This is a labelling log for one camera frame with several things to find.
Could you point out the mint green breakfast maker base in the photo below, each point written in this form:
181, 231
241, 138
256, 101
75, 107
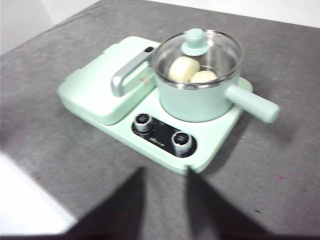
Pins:
212, 140

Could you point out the pleated white bun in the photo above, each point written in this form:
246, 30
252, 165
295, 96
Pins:
203, 76

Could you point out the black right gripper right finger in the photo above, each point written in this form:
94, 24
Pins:
217, 212

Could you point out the plain white rectangular bun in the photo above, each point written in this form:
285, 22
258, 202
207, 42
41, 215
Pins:
183, 68

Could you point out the glass lid with green knob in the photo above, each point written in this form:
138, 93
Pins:
196, 42

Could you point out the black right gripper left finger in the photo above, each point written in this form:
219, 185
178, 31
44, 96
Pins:
120, 212

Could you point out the silver control knob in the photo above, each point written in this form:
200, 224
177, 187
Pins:
181, 142
143, 122

